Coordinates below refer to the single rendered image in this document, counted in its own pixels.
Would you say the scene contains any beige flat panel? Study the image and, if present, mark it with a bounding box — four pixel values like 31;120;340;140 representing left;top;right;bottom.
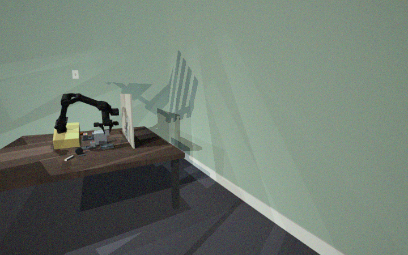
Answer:
120;94;135;149

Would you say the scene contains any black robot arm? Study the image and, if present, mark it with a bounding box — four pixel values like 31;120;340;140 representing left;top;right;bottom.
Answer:
54;93;119;134

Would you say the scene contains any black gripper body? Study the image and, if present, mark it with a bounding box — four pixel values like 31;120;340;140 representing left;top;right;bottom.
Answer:
93;116;119;127

